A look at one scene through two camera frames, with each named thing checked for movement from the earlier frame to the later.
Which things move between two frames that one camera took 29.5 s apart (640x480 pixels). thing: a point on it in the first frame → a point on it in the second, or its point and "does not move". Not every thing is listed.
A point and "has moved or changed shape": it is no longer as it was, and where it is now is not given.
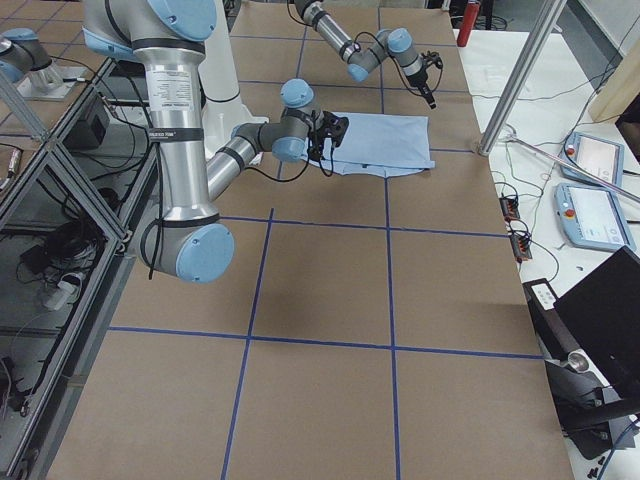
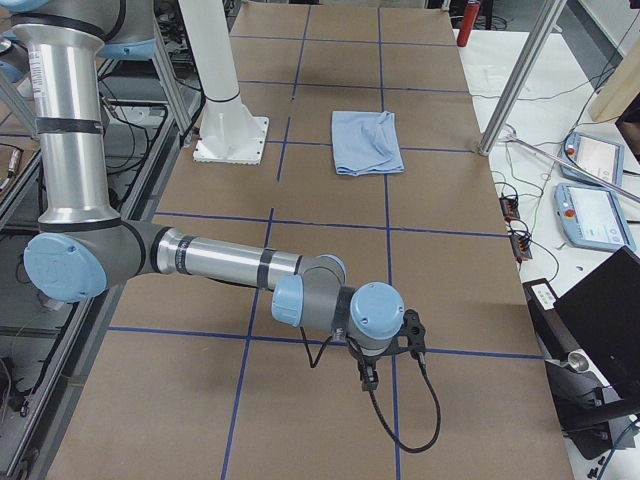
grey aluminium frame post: x=547 y=17 does not move
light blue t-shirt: x=377 y=144 has moved or changed shape
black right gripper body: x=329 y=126 → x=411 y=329
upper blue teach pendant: x=602 y=158 does not move
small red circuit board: x=510 y=208 does not move
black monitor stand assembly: x=593 y=336 does not move
